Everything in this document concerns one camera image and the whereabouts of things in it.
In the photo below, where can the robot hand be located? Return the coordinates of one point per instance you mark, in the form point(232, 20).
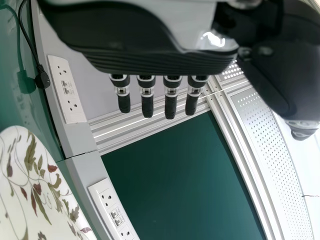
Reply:
point(150, 37)

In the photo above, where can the plate with brown leaf pattern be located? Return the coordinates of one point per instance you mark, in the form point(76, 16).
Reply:
point(25, 187)

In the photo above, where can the perforated metal panel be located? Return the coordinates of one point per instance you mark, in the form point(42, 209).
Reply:
point(231, 71)
point(275, 162)

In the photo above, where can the white socket strip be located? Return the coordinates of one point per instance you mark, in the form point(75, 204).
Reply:
point(110, 207)
point(67, 100)

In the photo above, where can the green partition board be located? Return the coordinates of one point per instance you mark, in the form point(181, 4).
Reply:
point(175, 187)

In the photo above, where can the aluminium frame post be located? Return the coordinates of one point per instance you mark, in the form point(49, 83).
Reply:
point(150, 125)

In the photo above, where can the aluminium frame rail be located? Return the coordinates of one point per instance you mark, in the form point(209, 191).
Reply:
point(243, 160)

